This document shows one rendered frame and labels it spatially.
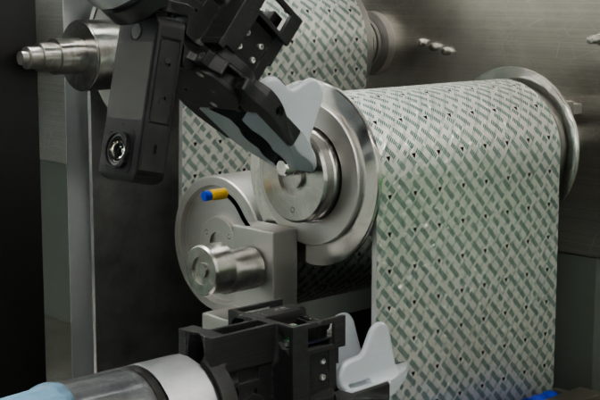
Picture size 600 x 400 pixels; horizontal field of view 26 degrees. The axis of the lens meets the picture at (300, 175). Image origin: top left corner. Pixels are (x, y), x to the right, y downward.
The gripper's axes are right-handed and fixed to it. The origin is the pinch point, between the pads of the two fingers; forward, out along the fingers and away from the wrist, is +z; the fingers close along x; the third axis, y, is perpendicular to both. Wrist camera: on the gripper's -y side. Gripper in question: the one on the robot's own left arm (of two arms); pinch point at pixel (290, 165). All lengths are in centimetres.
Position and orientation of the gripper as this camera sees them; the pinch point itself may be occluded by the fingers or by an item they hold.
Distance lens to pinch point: 99.0
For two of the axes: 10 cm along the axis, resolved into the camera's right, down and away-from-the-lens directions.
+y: 4.7, -8.2, 3.3
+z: 5.6, 5.6, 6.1
